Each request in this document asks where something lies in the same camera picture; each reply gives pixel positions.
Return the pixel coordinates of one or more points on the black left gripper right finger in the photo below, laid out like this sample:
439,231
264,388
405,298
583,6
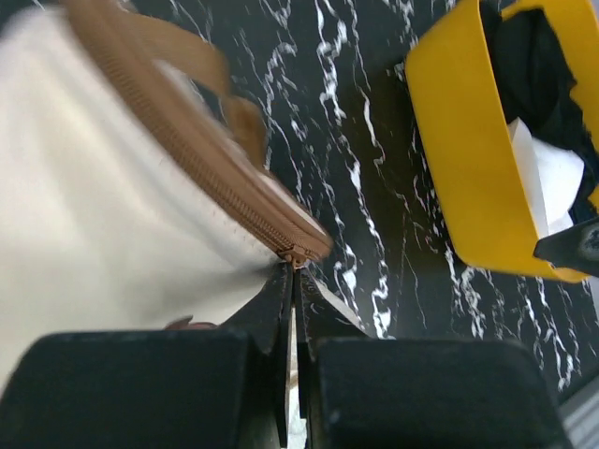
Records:
361,392

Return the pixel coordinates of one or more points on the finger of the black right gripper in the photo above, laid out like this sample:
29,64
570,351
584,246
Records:
575,248

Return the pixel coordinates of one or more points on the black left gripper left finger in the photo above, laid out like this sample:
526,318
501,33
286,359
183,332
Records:
221,388

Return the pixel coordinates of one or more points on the cream laundry bag brown trim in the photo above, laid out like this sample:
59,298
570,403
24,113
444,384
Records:
133,185

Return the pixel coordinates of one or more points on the white cloth in bin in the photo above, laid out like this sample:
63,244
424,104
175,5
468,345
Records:
545,197

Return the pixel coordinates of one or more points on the black garment in bin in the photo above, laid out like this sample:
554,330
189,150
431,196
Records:
534,84

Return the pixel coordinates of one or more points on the yellow plastic bin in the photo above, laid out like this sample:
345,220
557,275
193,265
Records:
465,138

